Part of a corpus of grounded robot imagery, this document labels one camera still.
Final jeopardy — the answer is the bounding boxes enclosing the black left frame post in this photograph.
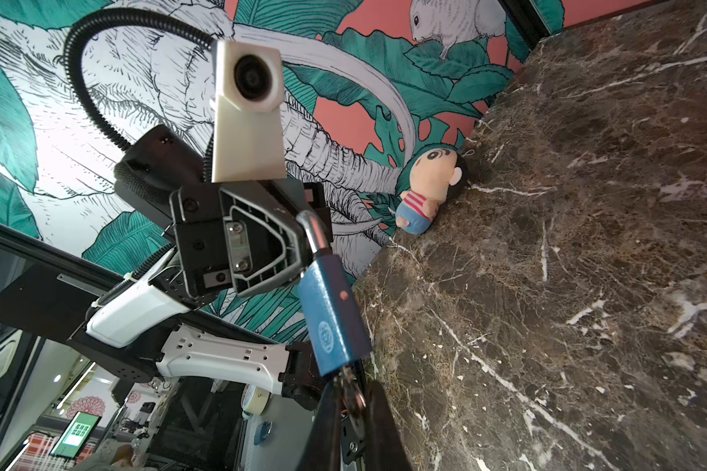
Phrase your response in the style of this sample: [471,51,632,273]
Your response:
[500,0,552,50]

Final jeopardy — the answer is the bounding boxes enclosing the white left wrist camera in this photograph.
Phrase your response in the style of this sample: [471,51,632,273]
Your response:
[209,39,286,184]

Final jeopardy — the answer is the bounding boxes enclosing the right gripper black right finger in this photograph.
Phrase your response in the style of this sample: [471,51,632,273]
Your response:
[364,381,412,471]

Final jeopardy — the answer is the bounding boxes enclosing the blue padlock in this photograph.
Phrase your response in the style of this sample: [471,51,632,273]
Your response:
[293,210,375,413]

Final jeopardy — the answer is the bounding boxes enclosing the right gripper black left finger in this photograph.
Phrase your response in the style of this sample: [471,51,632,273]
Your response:
[296,378,343,471]

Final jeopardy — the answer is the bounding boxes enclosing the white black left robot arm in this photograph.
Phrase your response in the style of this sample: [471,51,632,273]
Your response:
[70,125,331,410]

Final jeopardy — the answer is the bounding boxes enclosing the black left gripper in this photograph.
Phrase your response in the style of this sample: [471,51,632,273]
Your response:
[114,125,333,298]

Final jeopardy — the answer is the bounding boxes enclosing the plush doll striped shirt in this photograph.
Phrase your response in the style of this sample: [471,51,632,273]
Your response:
[395,148,469,236]

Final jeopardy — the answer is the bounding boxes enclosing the beige tape roll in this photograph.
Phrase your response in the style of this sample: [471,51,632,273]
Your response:
[241,385,272,416]

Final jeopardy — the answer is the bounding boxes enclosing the black front mounting rail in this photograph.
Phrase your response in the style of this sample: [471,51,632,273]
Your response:
[0,214,272,349]

